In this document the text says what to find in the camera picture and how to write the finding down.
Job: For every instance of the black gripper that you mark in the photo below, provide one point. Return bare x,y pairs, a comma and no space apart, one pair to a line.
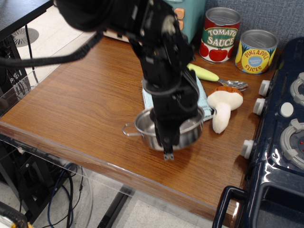
169,112

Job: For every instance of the silver pan with two handles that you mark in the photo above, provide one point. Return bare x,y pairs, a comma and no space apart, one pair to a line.
143,126

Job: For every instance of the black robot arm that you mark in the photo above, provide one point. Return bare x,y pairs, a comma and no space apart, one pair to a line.
163,66

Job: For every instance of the light blue folded towel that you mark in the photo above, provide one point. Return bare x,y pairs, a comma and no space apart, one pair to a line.
202,101

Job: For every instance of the plush mushroom toy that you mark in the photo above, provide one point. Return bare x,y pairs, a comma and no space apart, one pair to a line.
223,100

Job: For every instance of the black table leg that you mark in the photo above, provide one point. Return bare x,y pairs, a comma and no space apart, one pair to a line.
114,209

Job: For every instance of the dark blue toy stove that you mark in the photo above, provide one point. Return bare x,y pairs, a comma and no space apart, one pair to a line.
274,193

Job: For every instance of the pineapple slices can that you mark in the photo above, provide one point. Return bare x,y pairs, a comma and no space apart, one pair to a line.
256,51

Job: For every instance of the tomato sauce can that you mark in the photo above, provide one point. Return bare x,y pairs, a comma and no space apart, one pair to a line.
219,34

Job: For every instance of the toy microwave oven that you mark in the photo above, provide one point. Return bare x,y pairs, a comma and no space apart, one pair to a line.
190,19

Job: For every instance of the black desk at left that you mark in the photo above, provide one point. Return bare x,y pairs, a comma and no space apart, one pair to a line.
15,14

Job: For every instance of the spoon with green handle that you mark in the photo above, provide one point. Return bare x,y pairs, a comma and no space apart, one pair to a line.
207,75

